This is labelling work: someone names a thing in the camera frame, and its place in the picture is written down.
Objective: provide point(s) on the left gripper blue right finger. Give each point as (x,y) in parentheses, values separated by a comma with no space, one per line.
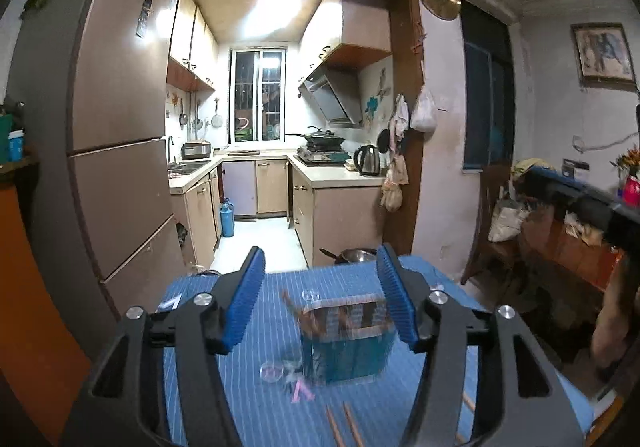
(399,305)

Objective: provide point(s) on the kitchen window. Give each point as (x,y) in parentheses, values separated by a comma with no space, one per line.
(257,95)

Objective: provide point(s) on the wooden dining chair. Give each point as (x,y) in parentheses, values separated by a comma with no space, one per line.
(494,186)

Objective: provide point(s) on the white hanging plastic bag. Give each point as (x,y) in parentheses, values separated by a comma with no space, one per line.
(424,115)

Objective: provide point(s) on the blue grid star tablecloth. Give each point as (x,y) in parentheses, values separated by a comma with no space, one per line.
(271,403)

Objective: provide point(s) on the blue utensil holder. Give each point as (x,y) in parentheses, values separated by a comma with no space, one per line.
(358,335)

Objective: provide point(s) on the light wooden chopstick green print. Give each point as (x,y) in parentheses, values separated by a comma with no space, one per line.
(308,324)

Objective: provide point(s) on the dark wooden side table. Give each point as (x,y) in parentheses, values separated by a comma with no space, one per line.
(558,256)

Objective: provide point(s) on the green box on cabinet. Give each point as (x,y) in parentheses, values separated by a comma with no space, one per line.
(6,122)

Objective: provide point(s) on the person's right hand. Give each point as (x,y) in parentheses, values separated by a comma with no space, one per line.
(620,307)

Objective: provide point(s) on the orange wooden cabinet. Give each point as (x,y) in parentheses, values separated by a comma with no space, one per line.
(42,365)

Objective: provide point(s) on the kitchen range hood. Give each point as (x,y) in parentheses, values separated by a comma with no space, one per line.
(336,93)

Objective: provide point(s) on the stainless electric kettle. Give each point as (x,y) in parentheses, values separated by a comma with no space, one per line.
(367,160)

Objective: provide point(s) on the framed wall picture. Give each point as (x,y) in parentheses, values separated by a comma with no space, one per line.
(603,55)

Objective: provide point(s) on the bronze three-door refrigerator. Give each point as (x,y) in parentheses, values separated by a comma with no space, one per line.
(91,77)

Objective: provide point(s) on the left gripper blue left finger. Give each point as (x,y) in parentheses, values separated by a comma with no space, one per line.
(238,293)

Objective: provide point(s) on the red thermos bottle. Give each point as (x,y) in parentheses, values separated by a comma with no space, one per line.
(631,192)

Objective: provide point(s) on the black wok on stove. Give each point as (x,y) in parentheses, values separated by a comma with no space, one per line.
(321,140)

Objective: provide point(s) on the metal pot on floor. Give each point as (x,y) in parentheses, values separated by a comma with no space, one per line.
(351,256)

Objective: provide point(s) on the blue gas cylinder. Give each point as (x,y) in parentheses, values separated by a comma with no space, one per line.
(227,218)

